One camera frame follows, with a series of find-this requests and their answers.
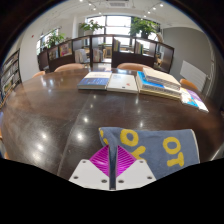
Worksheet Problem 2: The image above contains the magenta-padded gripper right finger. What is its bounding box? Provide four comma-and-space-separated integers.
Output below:
115, 145, 157, 191

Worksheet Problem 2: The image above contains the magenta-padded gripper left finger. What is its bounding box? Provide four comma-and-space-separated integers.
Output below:
68, 145, 112, 191

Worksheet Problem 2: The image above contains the grey towel with yellow letters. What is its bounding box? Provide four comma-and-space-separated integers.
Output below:
98, 126, 201, 191

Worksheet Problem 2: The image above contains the orange chair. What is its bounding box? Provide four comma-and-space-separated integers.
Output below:
0, 128, 10, 160

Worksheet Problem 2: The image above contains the thick blue-covered book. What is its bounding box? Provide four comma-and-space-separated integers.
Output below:
135, 70, 183, 101

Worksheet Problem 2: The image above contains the white illustrated book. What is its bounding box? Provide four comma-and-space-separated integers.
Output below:
179, 87, 201, 109

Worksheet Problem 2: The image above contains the dark blue book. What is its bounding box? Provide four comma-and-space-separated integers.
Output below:
77, 70, 113, 91

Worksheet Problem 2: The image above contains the purple book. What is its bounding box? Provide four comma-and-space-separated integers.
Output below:
186, 89, 210, 114

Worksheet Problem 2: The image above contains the beige book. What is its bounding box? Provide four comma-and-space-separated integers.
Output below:
142, 66, 182, 92

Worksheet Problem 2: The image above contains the group of orange chairs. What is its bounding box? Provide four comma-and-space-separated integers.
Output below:
31, 62, 200, 93

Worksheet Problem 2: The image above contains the large white radiator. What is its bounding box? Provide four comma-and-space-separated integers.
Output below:
179, 59, 208, 92

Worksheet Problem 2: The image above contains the dark room divider shelf unit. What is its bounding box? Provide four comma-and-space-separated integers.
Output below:
37, 34, 175, 74

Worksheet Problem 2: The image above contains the group of potted plants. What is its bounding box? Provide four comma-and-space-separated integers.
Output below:
43, 18, 159, 49

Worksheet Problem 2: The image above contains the group of ceiling spotlights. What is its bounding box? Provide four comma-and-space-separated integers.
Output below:
78, 0, 165, 14

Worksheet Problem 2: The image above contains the ceiling air conditioner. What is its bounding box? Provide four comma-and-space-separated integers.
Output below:
105, 0, 130, 8

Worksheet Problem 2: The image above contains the wall bookshelf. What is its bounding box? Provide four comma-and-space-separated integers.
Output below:
0, 49, 23, 108

